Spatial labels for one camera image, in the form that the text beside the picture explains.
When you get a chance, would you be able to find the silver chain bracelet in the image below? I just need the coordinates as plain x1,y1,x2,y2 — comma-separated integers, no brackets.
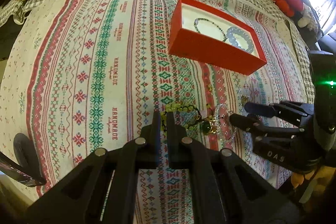
213,103,238,143

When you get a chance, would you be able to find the green bead bracelet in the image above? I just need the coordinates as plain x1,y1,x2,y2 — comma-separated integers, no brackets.
159,102,203,135

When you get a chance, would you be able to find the gold green gem ring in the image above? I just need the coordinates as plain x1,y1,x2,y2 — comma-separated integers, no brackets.
200,118,221,136

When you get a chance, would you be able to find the pale blue bead bracelet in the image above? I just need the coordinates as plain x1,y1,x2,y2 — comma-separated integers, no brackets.
226,26,256,55

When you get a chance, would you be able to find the red jewelry box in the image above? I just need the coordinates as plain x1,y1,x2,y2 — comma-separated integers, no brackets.
169,0,267,76

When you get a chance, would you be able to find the right hand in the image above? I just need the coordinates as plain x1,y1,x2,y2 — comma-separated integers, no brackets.
290,166,335,203

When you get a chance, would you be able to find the patterned knit-print cloth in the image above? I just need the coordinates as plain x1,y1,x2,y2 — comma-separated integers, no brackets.
1,0,314,223

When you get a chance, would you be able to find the dark bead necklace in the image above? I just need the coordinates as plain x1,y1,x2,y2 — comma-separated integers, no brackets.
193,17,228,43

